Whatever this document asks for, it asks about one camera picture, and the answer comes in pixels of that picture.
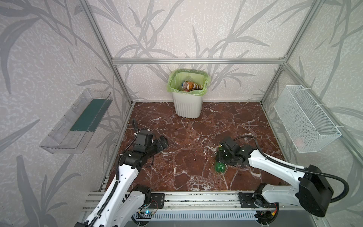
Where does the white wire mesh basket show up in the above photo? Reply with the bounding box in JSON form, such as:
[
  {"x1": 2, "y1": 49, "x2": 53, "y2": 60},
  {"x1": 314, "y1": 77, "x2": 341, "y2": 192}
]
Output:
[{"x1": 274, "y1": 85, "x2": 342, "y2": 153}]

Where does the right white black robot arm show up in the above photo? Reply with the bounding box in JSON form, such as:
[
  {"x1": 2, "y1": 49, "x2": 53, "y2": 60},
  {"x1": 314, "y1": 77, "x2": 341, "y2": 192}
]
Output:
[{"x1": 216, "y1": 137, "x2": 349, "y2": 220}]

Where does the green plastic bin liner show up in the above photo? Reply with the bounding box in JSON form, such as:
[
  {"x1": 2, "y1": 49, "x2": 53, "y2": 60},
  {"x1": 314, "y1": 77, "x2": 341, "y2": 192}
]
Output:
[{"x1": 166, "y1": 69, "x2": 211, "y2": 96}]

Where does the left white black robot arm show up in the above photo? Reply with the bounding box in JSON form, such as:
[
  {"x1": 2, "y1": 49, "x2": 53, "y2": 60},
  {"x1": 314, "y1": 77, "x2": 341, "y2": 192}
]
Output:
[{"x1": 75, "y1": 131, "x2": 168, "y2": 227}]

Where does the clear acrylic wall shelf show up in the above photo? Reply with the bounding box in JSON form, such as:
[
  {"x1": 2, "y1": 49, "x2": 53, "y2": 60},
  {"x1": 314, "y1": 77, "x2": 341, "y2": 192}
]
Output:
[{"x1": 40, "y1": 89, "x2": 113, "y2": 154}]

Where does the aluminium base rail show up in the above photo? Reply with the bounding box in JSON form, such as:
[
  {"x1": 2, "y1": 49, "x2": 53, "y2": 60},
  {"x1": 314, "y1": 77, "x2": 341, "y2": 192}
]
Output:
[{"x1": 82, "y1": 190, "x2": 284, "y2": 212}]

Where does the white ribbed trash bin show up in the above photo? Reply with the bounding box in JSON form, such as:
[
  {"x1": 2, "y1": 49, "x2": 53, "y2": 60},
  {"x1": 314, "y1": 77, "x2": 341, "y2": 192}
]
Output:
[{"x1": 172, "y1": 92, "x2": 203, "y2": 119}]

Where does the aluminium frame crossbar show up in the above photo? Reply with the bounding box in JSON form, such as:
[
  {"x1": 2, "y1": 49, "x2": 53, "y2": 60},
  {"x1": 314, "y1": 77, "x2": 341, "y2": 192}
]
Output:
[{"x1": 112, "y1": 58, "x2": 285, "y2": 65}]

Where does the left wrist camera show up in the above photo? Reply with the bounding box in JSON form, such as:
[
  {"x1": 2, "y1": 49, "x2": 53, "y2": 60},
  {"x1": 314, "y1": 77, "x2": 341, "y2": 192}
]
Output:
[{"x1": 133, "y1": 129, "x2": 154, "y2": 153}]

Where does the green soda bottle yellow cap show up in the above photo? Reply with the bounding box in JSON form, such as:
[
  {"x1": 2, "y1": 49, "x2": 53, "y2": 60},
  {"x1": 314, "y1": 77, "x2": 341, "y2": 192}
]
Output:
[{"x1": 215, "y1": 145, "x2": 227, "y2": 174}]

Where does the brown coffee bottle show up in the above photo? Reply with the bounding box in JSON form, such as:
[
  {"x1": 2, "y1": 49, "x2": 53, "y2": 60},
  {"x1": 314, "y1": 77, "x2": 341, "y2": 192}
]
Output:
[{"x1": 181, "y1": 81, "x2": 203, "y2": 92}]

